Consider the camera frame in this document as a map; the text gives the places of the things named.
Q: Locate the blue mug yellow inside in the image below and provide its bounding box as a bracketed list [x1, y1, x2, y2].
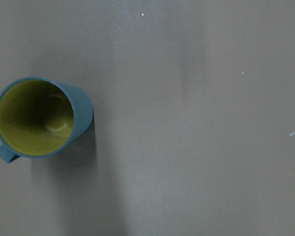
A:
[0, 77, 93, 163]

